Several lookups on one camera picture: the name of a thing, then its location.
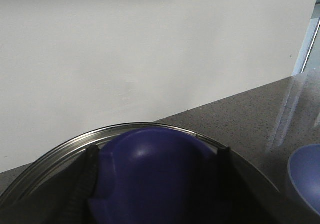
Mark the light blue plastic bowl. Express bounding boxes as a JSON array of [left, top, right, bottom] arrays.
[[285, 144, 320, 215]]

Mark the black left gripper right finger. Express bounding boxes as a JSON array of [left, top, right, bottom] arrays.
[[194, 146, 320, 224]]

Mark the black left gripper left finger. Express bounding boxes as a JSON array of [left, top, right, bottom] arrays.
[[0, 145, 99, 223]]

